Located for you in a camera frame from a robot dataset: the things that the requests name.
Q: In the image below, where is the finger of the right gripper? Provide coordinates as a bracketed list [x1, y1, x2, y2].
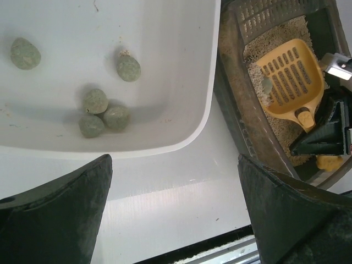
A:
[290, 100, 349, 156]

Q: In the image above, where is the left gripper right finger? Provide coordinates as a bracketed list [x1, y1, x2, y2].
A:
[238, 155, 351, 263]

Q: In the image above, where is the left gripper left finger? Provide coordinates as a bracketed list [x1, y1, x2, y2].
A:
[1, 154, 112, 263]

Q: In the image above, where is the orange litter scoop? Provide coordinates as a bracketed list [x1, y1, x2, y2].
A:
[257, 38, 344, 172]

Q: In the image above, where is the grey-green litter clump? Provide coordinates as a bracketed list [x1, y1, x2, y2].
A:
[116, 50, 141, 83]
[261, 76, 273, 95]
[82, 89, 109, 114]
[103, 105, 130, 131]
[78, 115, 105, 138]
[10, 37, 41, 70]

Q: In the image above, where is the dark grey litter box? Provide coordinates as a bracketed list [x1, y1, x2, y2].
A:
[218, 1, 351, 189]

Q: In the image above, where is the white plastic tray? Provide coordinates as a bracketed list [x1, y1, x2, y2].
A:
[1, 1, 221, 160]

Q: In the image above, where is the aluminium front rail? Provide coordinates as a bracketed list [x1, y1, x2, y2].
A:
[131, 233, 261, 264]

